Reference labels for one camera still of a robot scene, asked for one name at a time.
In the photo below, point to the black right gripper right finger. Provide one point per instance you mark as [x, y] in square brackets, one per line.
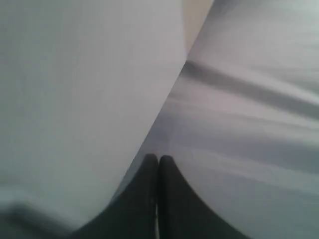
[182, 214]

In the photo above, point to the white curtain backdrop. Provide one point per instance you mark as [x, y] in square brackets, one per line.
[242, 119]

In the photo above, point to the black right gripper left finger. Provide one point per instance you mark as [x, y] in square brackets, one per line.
[132, 215]

